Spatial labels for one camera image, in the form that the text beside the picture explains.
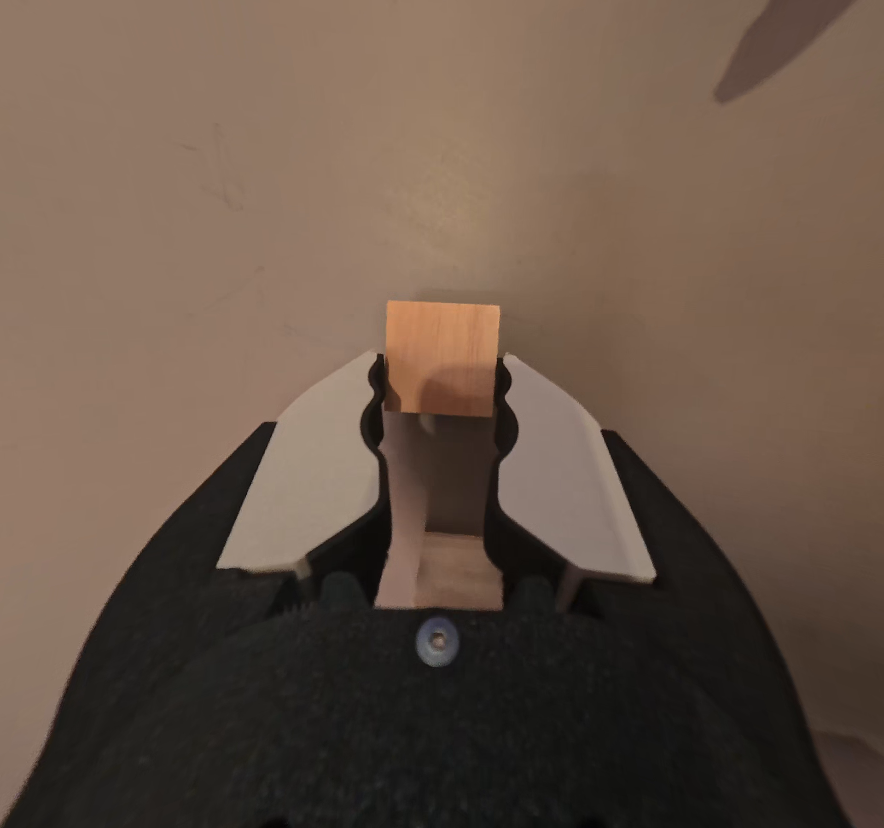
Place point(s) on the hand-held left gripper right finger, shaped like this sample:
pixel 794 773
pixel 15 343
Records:
pixel 573 490

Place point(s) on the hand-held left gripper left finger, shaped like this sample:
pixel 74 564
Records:
pixel 304 490

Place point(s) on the wooden cube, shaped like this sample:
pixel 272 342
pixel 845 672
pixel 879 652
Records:
pixel 442 345

